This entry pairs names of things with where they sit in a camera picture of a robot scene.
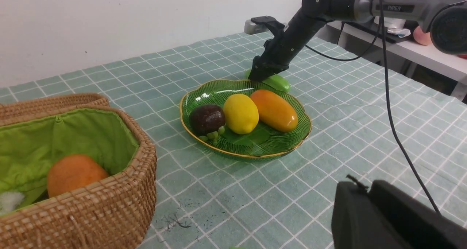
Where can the orange yellow mango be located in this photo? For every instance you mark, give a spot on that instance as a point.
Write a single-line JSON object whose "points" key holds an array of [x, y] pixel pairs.
{"points": [[275, 111]]}

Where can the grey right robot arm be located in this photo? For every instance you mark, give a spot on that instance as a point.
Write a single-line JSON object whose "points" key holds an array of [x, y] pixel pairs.
{"points": [[445, 20]]}

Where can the white side table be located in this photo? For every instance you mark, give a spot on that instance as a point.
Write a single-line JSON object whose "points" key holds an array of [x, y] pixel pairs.
{"points": [[428, 56]]}

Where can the green leaf-shaped glass plate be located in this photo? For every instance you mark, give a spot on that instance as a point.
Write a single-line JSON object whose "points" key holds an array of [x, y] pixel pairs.
{"points": [[264, 142]]}

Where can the dark purple mangosteen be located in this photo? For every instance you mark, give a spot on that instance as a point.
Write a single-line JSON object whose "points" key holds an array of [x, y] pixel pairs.
{"points": [[207, 122]]}

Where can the green fabric basket lining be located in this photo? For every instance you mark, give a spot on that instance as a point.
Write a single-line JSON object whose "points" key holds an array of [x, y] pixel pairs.
{"points": [[29, 149]]}

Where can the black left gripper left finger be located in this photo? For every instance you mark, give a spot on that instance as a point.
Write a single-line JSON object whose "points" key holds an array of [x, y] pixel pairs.
{"points": [[358, 224]]}

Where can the pink peach on side table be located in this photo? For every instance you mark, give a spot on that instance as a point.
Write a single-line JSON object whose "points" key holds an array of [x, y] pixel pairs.
{"points": [[421, 37]]}

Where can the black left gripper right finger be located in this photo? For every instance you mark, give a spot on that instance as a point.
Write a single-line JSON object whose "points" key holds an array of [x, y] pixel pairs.
{"points": [[416, 224]]}

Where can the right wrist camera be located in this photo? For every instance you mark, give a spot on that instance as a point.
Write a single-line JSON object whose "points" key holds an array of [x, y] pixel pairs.
{"points": [[263, 24]]}

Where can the woven wicker basket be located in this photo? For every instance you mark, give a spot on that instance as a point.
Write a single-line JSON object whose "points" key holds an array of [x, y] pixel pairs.
{"points": [[113, 213]]}

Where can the yellow lemon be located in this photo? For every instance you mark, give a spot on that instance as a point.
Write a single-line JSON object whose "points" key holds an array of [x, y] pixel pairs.
{"points": [[241, 114]]}

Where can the light green cucumber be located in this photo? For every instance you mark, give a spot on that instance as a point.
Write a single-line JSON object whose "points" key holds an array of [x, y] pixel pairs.
{"points": [[275, 83]]}

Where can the white fluff in basket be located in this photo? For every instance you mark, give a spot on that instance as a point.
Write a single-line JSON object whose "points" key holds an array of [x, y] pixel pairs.
{"points": [[9, 201]]}

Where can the brown potato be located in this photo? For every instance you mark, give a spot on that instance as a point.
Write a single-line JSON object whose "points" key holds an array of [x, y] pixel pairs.
{"points": [[73, 172]]}

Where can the green checkered tablecloth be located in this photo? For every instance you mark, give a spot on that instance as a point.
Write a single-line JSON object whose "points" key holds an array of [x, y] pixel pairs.
{"points": [[205, 201]]}

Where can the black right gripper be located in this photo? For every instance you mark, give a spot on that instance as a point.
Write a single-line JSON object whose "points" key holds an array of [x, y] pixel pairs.
{"points": [[284, 47]]}

